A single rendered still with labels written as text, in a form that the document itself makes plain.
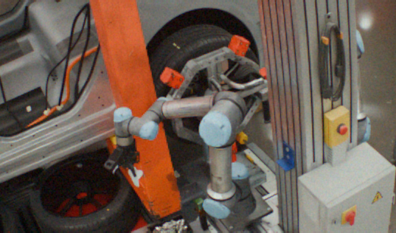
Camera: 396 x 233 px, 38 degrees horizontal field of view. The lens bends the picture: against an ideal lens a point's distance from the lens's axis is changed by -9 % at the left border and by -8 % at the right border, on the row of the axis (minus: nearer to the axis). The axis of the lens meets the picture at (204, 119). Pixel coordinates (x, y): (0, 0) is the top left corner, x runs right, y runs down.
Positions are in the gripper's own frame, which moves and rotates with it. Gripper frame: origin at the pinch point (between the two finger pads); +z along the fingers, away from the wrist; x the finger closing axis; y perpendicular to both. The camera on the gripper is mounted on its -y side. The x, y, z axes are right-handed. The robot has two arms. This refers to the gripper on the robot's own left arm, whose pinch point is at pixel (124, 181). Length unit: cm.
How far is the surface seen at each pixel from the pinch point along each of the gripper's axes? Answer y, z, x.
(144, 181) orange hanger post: 21.8, 17.6, 9.3
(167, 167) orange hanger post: 32.7, 12.5, 4.2
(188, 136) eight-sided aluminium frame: 69, 20, 21
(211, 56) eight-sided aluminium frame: 84, -23, 17
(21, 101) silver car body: 35, 23, 134
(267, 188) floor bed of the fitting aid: 117, 75, -3
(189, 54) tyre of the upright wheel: 77, -25, 26
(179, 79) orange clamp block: 64, -16, 22
